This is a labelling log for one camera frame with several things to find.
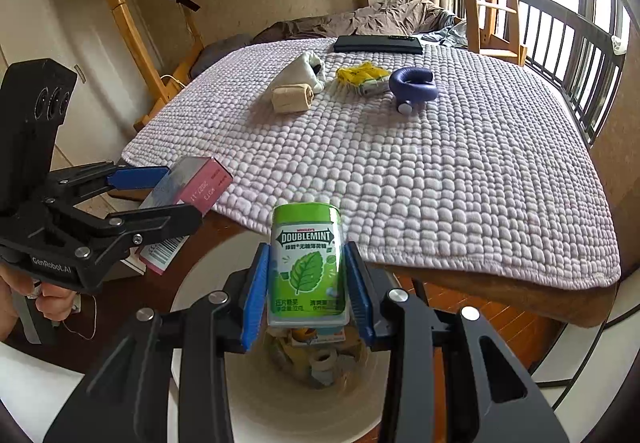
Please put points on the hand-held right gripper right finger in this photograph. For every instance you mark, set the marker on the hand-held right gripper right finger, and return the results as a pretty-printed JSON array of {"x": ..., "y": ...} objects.
[{"x": 360, "y": 298}]

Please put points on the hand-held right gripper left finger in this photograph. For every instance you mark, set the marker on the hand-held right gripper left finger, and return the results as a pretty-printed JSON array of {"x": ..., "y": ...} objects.
[{"x": 252, "y": 303}]

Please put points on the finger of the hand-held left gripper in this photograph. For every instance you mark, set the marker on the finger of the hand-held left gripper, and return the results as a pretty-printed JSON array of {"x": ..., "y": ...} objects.
[
  {"x": 165, "y": 223},
  {"x": 140, "y": 177}
]

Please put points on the pink and blue box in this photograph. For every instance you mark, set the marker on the pink and blue box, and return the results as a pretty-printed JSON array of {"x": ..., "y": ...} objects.
[{"x": 200, "y": 183}]

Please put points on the green mint tin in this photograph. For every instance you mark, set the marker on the green mint tin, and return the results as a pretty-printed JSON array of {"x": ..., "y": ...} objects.
[{"x": 307, "y": 268}]

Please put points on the white trash bin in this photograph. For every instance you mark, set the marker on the white trash bin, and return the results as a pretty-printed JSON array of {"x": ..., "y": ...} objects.
[{"x": 300, "y": 413}]

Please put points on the person's left hand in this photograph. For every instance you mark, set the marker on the person's left hand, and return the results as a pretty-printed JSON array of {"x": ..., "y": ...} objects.
[{"x": 55, "y": 303}]

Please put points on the grey tape roll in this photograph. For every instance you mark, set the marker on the grey tape roll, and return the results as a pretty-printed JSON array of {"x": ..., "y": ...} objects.
[{"x": 320, "y": 363}]

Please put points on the lilac waffle blanket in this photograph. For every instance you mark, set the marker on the lilac waffle blanket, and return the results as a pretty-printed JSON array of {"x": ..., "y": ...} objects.
[{"x": 400, "y": 173}]

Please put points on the grey pillow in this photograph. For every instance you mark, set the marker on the grey pillow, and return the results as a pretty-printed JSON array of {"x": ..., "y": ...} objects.
[{"x": 220, "y": 50}]

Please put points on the beige rolled packet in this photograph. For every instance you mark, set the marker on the beige rolled packet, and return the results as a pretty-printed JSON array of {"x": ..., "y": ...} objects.
[{"x": 290, "y": 98}]

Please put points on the white cloth pouch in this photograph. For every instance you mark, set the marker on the white cloth pouch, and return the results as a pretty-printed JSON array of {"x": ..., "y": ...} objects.
[{"x": 300, "y": 68}]

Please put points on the yellow packet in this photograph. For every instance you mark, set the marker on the yellow packet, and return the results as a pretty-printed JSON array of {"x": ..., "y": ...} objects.
[{"x": 357, "y": 75}]

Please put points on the black flat box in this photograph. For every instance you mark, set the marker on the black flat box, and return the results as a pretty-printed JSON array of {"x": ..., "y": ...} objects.
[{"x": 375, "y": 45}]

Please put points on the grey clothes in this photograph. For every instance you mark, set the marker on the grey clothes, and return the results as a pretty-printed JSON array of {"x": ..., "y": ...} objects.
[{"x": 450, "y": 35}]

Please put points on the brown duvet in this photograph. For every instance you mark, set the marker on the brown duvet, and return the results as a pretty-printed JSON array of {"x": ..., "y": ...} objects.
[{"x": 390, "y": 15}]

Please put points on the dark balcony railing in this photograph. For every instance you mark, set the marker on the dark balcony railing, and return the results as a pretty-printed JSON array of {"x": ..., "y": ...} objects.
[{"x": 575, "y": 38}]

